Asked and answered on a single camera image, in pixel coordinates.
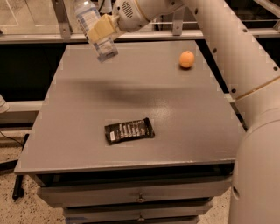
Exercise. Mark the right metal railing post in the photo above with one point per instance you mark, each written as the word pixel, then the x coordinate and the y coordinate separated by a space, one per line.
pixel 177 22

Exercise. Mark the upper grey drawer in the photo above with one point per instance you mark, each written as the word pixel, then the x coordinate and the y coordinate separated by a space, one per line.
pixel 134 192

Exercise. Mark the white object at left edge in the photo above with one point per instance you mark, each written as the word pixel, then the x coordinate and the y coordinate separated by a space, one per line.
pixel 4 107

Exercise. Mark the black snack bar wrapper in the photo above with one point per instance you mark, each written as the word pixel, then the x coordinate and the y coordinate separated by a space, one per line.
pixel 129 131

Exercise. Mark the blue plastic water bottle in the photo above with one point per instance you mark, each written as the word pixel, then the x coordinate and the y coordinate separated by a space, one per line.
pixel 87 14

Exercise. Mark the lower grey drawer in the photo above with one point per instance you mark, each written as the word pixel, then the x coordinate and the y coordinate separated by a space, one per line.
pixel 137 212

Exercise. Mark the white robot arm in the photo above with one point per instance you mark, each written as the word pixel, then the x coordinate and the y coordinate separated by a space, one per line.
pixel 254 81

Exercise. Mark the orange fruit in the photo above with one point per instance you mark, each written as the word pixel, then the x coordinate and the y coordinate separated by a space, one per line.
pixel 186 59

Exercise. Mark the grey drawer cabinet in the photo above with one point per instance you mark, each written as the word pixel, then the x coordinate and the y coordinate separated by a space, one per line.
pixel 196 130

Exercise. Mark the left metal railing post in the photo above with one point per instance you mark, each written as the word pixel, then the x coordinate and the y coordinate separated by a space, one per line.
pixel 62 18

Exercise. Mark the metal railing post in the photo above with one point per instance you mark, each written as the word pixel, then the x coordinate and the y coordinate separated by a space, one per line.
pixel 62 18
pixel 177 22

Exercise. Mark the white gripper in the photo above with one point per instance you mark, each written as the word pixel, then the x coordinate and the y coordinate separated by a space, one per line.
pixel 127 14

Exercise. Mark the grey drawer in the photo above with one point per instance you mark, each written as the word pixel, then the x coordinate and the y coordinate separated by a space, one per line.
pixel 137 212
pixel 134 192

